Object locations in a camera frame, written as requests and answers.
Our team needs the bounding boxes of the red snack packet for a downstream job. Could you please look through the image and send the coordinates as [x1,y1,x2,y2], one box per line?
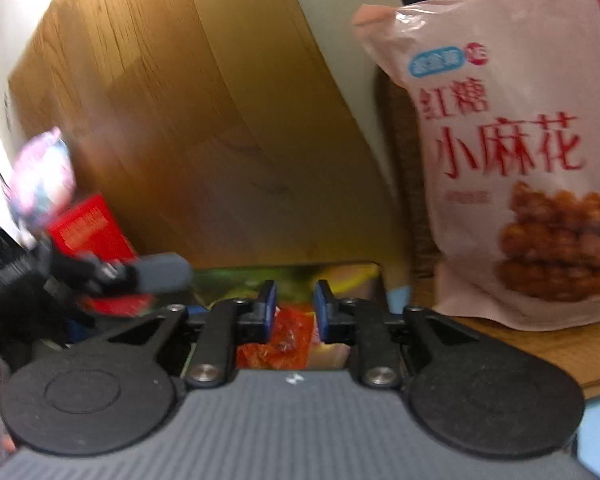
[236,308,314,370]

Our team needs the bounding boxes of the black metal tin box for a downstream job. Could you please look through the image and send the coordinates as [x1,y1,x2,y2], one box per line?
[179,259,397,372]

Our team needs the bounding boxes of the red gift box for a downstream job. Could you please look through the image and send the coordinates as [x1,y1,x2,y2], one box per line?
[47,194,154,316]

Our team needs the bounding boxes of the pink blue plush toy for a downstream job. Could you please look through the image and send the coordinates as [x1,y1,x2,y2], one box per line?
[6,127,76,248]

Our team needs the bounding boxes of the cartoon pig bed sheet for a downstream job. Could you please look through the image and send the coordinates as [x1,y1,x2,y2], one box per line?
[399,306,600,476]

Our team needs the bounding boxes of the pink twisted-dough snack bag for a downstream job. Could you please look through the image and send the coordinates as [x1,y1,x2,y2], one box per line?
[353,0,600,332]

